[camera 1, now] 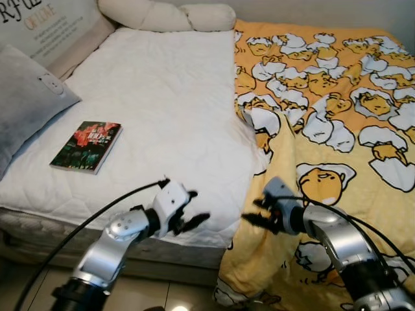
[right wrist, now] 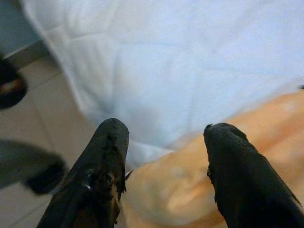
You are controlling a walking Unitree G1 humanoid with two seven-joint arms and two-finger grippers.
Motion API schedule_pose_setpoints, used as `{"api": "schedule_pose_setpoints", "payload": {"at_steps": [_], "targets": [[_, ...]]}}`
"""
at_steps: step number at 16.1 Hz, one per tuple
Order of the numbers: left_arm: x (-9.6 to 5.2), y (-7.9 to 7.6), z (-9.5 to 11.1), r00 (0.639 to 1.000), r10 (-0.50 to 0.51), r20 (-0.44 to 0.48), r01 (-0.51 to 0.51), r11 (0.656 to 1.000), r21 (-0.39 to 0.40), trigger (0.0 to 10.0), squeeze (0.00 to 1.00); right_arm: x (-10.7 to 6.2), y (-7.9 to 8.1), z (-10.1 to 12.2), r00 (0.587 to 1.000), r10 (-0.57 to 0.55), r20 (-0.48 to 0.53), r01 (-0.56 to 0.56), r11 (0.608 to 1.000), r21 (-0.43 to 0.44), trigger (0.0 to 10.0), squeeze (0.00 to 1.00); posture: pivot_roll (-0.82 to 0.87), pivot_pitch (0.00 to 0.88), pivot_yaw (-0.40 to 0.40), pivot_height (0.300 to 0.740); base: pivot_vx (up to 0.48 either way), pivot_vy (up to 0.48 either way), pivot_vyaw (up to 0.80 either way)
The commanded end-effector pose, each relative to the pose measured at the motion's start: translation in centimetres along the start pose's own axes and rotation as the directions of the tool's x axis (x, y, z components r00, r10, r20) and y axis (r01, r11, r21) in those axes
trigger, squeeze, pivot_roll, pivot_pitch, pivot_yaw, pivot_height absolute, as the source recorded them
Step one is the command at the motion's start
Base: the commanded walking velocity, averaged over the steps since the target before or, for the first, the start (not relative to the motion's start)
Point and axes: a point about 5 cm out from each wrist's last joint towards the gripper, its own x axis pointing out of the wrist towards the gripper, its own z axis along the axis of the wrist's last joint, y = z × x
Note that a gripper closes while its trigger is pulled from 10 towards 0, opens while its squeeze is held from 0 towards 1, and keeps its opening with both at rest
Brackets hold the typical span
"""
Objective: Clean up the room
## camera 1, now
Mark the dark red paperback book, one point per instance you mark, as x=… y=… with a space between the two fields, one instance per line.
x=87 y=148

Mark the grey pillow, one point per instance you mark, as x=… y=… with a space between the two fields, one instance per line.
x=26 y=103

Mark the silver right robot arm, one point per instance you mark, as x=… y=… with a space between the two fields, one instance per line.
x=350 y=246

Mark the white quilted mattress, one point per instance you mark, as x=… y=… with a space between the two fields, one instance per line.
x=162 y=116

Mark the orange yellow cartoon blanket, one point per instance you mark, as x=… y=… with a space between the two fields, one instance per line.
x=343 y=129

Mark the long beige pillow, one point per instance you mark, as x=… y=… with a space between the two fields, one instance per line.
x=162 y=16

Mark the grey floral headboard cloth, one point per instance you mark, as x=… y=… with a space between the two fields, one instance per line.
x=39 y=26

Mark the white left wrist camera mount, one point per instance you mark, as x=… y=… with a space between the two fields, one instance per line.
x=170 y=201

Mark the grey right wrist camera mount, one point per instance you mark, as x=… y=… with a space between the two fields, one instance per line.
x=280 y=189

